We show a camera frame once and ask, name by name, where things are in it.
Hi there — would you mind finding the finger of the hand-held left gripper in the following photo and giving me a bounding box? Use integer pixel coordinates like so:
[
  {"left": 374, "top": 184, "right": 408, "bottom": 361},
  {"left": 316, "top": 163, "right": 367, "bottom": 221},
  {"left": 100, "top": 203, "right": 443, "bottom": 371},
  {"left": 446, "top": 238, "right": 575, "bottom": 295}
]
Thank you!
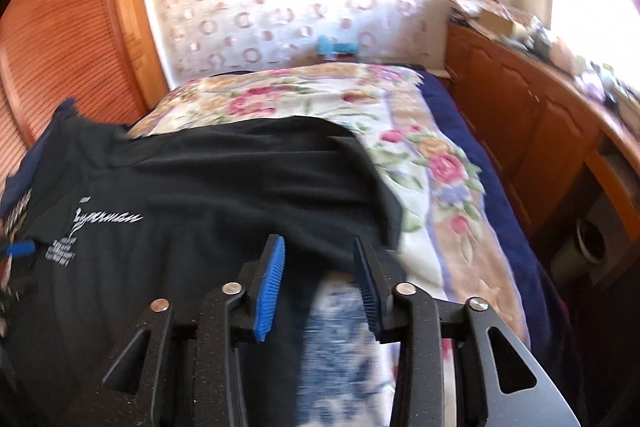
[{"left": 0, "top": 240, "right": 38, "bottom": 260}]

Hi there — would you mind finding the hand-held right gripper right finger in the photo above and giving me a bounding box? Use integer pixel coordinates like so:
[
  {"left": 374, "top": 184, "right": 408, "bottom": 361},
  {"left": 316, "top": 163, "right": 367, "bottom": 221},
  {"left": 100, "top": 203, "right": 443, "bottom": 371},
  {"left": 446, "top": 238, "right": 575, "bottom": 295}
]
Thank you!
[{"left": 352, "top": 237, "right": 583, "bottom": 427}]

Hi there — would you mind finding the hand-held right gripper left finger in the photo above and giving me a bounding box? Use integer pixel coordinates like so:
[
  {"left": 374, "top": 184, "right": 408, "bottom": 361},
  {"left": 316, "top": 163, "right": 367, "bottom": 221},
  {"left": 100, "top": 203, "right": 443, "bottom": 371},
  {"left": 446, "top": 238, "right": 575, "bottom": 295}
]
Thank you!
[{"left": 50, "top": 234, "right": 286, "bottom": 427}]

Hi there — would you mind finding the blue white floral garment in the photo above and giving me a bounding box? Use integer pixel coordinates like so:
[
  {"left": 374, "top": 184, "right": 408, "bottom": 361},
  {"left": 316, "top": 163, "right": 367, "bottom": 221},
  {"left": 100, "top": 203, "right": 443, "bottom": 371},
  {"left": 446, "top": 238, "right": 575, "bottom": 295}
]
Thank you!
[{"left": 295, "top": 272, "right": 401, "bottom": 427}]

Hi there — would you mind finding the black printed t-shirt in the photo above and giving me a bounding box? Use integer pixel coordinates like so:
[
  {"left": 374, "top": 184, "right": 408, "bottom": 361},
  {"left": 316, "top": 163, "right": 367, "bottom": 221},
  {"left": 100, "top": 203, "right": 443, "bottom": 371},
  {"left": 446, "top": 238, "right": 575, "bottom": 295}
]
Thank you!
[{"left": 0, "top": 99, "right": 406, "bottom": 427}]

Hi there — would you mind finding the floral blanket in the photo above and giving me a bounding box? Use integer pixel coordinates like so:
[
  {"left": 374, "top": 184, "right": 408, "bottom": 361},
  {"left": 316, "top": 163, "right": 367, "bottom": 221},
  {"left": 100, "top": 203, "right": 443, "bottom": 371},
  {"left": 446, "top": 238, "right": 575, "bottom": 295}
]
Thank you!
[{"left": 127, "top": 63, "right": 531, "bottom": 358}]

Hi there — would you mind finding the navy bed sheet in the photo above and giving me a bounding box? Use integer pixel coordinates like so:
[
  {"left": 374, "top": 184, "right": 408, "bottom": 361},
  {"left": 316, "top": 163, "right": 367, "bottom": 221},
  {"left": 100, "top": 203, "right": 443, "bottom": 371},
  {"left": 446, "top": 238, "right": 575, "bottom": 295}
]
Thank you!
[{"left": 419, "top": 68, "right": 586, "bottom": 427}]

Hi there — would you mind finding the trash bin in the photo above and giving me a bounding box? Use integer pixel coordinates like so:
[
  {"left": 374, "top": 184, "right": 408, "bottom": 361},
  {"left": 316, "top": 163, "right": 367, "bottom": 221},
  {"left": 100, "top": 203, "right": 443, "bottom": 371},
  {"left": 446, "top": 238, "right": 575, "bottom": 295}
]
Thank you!
[{"left": 552, "top": 217, "right": 609, "bottom": 290}]

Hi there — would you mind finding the wooden louvered wardrobe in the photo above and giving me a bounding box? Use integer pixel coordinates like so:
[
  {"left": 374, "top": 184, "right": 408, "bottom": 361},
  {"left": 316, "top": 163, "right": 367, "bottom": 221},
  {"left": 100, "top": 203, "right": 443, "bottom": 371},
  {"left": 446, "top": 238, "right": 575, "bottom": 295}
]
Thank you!
[{"left": 0, "top": 0, "right": 171, "bottom": 188}]

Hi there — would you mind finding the wooden cabinet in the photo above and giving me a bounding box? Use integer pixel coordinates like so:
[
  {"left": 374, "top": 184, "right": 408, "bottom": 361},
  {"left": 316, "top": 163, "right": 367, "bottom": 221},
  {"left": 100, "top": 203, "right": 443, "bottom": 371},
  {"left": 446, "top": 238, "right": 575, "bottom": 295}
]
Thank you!
[{"left": 442, "top": 22, "right": 640, "bottom": 293}]

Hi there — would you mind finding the teal box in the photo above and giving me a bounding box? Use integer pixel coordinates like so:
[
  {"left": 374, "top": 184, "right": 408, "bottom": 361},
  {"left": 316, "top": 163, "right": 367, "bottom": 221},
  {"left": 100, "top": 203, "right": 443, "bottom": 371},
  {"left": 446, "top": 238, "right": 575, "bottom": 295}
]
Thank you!
[{"left": 317, "top": 34, "right": 359, "bottom": 58}]

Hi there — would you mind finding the cardboard box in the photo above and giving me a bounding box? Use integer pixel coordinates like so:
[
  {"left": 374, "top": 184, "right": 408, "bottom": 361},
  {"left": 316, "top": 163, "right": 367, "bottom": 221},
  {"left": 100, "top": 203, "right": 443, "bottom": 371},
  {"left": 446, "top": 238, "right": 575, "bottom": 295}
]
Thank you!
[{"left": 475, "top": 9, "right": 517, "bottom": 38}]

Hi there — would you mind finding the pink container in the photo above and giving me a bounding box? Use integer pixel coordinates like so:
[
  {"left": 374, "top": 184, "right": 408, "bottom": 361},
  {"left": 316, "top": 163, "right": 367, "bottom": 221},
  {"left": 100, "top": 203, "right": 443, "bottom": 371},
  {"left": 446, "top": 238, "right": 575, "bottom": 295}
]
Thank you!
[{"left": 549, "top": 42, "right": 581, "bottom": 68}]

